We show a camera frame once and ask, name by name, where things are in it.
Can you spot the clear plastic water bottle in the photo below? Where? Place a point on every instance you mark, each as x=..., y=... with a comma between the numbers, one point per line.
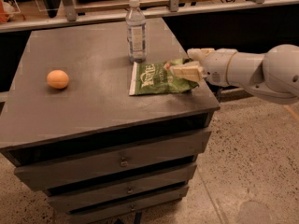
x=136, y=32

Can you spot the grey drawer cabinet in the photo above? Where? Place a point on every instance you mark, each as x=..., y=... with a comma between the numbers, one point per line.
x=95, y=111

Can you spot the green jalapeno chip bag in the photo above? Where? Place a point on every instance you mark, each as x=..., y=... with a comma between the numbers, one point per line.
x=155, y=78

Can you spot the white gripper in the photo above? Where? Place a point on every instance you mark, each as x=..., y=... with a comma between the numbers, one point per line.
x=216, y=64

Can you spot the bottom grey drawer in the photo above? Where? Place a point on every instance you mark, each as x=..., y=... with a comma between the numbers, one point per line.
x=124, y=206

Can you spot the metal shelf rail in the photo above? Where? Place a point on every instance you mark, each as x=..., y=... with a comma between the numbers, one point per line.
x=31, y=16

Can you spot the top grey drawer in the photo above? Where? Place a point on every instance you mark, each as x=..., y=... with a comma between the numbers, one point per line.
x=70, y=170

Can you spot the orange fruit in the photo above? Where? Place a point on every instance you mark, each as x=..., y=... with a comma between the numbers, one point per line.
x=58, y=79

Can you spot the grey drawer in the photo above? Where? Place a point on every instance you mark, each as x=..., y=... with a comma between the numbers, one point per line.
x=70, y=170
x=125, y=185
x=124, y=206

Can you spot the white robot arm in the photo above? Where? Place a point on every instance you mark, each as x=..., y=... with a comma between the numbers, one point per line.
x=272, y=76

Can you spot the middle grey drawer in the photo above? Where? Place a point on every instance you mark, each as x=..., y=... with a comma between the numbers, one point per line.
x=125, y=185

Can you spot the orange white object on shelf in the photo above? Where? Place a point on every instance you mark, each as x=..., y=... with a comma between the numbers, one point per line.
x=7, y=11

